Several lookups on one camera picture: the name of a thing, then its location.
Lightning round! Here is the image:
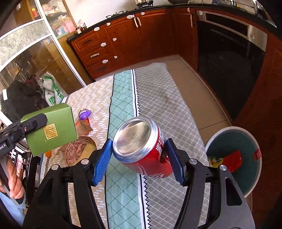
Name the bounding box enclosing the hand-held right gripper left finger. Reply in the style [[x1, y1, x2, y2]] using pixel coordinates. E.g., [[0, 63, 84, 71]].
[[23, 138, 113, 229]]

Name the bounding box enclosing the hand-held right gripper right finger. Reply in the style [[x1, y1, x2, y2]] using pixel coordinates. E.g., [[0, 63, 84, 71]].
[[166, 138, 256, 229]]

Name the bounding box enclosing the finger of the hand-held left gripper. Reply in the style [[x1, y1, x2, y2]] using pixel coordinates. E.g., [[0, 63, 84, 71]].
[[13, 113, 48, 140]]

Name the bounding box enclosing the green cardboard box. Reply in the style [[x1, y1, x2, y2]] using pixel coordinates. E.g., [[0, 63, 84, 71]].
[[20, 103, 78, 157]]

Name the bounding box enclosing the red soda can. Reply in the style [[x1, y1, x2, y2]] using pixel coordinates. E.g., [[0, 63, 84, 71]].
[[112, 116, 174, 179]]

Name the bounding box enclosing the red plastic bag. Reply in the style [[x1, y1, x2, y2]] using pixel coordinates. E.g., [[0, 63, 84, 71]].
[[208, 150, 243, 173]]

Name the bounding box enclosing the grey plastic bin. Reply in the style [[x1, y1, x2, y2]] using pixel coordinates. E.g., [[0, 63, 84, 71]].
[[205, 126, 262, 197]]

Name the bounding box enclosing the person's left hand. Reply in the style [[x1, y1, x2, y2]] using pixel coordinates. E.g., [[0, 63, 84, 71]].
[[0, 157, 25, 199]]

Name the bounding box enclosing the black bag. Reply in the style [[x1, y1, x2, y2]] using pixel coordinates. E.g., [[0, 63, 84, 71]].
[[1, 80, 44, 119]]

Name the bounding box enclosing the melon rind half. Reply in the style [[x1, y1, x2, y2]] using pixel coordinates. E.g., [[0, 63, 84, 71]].
[[65, 136, 97, 166]]

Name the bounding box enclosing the brown dried leaf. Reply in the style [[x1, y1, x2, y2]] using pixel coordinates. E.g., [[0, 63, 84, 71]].
[[54, 145, 69, 156], [75, 120, 94, 135]]

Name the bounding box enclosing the white green rice bag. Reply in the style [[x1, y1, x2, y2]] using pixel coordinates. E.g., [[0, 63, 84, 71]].
[[40, 74, 68, 106]]

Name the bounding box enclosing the purple foil capsule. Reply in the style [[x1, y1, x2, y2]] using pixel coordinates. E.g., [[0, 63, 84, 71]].
[[78, 109, 92, 121]]

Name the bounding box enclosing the patterned tablecloth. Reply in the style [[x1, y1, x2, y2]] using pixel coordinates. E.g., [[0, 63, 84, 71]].
[[40, 63, 206, 229]]

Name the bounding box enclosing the glass sliding door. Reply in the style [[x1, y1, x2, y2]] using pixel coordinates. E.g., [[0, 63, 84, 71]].
[[0, 0, 87, 124]]

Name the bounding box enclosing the wooden drawer cabinet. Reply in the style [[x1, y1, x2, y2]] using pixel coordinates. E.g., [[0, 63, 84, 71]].
[[70, 26, 119, 80]]

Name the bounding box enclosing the built-in black oven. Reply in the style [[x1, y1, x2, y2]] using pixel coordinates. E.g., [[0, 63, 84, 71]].
[[196, 10, 268, 120]]

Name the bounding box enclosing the black countertop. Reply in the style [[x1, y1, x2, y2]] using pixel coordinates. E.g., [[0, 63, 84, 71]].
[[67, 2, 278, 42]]

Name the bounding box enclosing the wide wooden cabinet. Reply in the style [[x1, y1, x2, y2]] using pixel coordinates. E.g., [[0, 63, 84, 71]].
[[234, 33, 282, 199]]

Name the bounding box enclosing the narrow wooden cabinet door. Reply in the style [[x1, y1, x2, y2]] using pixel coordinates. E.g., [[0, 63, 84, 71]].
[[171, 8, 199, 71]]

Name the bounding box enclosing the double-door wooden cabinet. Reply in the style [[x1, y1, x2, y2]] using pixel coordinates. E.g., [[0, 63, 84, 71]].
[[103, 11, 173, 66]]

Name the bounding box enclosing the metal pot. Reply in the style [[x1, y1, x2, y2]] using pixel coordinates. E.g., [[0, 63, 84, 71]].
[[135, 0, 155, 7]]

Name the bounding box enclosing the wire dish rack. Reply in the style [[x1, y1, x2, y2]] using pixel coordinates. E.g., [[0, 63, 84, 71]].
[[228, 0, 262, 11]]

